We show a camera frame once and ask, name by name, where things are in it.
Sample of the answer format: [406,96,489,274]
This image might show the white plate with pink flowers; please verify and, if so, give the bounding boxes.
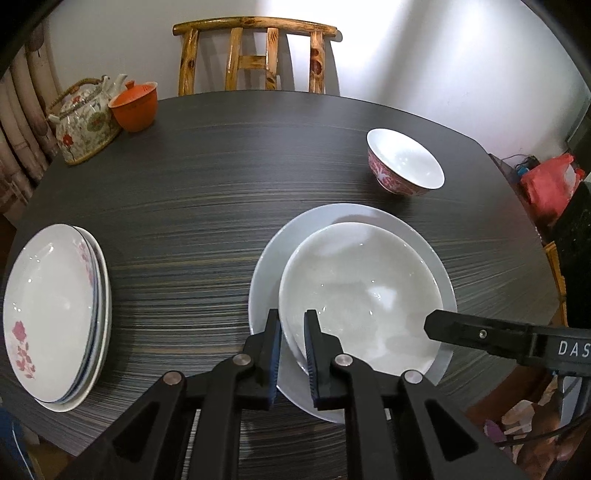
[3,224,98,403]

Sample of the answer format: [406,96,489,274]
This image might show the red plastic bag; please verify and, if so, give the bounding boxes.
[520,153,585,225]

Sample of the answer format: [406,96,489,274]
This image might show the wooden chair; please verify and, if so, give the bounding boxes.
[172,16,339,96]

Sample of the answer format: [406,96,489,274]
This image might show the bottom white plate of stack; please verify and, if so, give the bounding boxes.
[37,226,112,413]

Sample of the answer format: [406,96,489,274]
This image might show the small red patterned bowl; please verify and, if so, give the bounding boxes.
[366,128,446,197]

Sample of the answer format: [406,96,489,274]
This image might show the beige patterned curtain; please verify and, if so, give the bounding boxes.
[1,24,61,224]

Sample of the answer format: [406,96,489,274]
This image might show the orange lidded tea cup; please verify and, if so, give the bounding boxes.
[108,80,158,133]

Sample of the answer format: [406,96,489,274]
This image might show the yellow wooden crate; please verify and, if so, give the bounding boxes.
[544,242,568,327]

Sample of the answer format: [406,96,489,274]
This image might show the white plate with blue rim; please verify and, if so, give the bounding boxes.
[58,226,111,407]

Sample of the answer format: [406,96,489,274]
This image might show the large grey-white plate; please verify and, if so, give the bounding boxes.
[249,203,457,424]

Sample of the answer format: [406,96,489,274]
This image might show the floral ceramic teapot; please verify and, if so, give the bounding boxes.
[47,74,127,166]

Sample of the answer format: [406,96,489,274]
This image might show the large white bowl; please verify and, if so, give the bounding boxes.
[279,222,443,375]

